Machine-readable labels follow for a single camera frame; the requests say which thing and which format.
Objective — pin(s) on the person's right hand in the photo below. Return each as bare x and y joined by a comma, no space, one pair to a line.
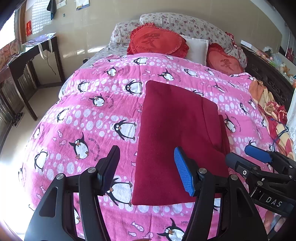
272,222

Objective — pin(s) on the long floral pillow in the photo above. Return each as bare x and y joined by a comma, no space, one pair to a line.
196,25

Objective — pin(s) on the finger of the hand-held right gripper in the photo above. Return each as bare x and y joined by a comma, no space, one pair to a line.
239,165
257,153

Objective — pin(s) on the dark ribbed cabinet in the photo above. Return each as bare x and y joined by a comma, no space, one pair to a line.
9,104

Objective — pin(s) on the red wall decoration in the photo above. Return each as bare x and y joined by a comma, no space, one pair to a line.
28,27

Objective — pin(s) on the short floral pillow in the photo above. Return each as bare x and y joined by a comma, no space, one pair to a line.
121,31

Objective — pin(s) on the patterned floor item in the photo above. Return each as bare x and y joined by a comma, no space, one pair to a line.
18,118

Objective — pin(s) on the dark red garment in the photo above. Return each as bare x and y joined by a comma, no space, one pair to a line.
173,120

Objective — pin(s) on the blue white wall calendar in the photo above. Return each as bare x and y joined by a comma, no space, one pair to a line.
82,4

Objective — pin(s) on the dark wooden headboard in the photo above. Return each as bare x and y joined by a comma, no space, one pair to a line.
263,71

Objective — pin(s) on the white pillow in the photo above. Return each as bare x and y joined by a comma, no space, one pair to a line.
196,47

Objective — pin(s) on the orange floral quilt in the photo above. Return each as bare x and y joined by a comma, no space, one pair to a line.
272,111

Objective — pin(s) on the small red heart cushion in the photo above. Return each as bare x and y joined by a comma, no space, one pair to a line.
222,62

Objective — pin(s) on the flat white box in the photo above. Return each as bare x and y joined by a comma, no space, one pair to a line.
248,44

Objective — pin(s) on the red floral cushion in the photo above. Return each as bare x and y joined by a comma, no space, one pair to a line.
230,39

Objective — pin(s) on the large red heart cushion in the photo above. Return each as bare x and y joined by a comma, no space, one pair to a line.
155,39

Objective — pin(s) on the pink penguin blanket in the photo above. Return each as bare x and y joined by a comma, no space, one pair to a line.
81,115

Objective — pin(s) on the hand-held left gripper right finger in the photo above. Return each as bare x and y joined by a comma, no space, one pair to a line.
185,172

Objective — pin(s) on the white wall paper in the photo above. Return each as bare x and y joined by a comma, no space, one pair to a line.
62,3

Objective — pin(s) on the dark hanging cloth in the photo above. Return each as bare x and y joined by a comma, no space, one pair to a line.
52,8

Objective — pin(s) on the group of shelf ornaments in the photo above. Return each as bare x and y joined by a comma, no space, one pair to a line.
281,62

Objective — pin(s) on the cardboard boxes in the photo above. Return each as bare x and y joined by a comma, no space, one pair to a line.
9,51

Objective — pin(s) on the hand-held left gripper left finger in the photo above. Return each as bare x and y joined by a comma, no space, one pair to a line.
108,171

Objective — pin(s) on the dark wooden desk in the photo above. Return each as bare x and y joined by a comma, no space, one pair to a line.
27,58

